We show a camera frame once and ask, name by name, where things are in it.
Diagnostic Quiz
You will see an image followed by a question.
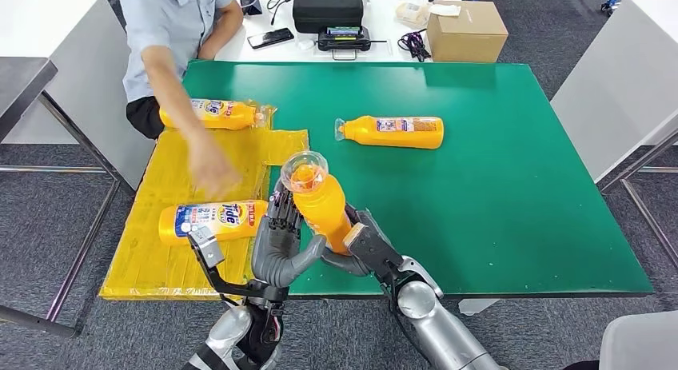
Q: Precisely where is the white chair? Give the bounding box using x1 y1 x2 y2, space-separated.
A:
598 310 678 370

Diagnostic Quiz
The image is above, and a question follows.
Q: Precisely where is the dark smartphone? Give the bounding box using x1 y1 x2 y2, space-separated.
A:
246 27 296 50

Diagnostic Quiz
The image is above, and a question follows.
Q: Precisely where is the thin black cable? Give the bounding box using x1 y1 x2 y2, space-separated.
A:
265 0 309 26

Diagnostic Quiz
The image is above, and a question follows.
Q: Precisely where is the clear plastic packet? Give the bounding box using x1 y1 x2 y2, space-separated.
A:
394 0 433 29

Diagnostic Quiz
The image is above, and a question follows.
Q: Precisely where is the orange detergent bottle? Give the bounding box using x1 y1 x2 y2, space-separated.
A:
159 98 269 131
280 150 355 257
333 115 445 150
158 199 269 247

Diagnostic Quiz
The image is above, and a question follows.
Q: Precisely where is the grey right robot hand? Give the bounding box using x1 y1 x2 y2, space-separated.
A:
320 203 388 277

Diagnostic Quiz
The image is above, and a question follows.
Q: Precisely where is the white table foot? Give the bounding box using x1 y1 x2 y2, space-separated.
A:
457 300 499 316

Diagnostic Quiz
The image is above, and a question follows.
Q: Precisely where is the black carrying case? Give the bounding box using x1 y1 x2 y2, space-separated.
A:
291 0 365 34

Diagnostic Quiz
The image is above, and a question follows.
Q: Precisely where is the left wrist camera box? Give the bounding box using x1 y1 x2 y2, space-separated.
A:
188 225 226 273

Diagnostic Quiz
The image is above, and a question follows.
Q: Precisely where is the black handheld controller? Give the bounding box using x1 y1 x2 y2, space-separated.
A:
317 24 388 61

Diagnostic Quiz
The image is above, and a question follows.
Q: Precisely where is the white table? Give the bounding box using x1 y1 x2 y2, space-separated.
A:
0 0 156 191
550 0 678 273

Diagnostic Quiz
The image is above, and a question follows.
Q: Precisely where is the brown cardboard box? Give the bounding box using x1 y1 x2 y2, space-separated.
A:
425 0 510 64

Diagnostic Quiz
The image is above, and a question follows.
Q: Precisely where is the person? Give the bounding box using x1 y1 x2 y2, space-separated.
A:
118 0 245 201

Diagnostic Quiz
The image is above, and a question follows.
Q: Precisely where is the black coiled cable bundle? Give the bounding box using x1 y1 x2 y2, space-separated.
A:
397 28 433 62

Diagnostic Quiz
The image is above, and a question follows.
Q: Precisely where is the yellow taped cardboard mat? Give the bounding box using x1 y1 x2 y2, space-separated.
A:
98 98 313 304

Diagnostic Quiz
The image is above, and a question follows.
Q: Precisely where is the white crumpled tissue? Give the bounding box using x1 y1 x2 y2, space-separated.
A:
428 2 463 17

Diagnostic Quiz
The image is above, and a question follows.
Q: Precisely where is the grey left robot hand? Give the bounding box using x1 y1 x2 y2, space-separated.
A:
251 177 328 289

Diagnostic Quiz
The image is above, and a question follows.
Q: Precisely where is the grey steel table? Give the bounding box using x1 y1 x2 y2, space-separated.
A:
0 56 136 340

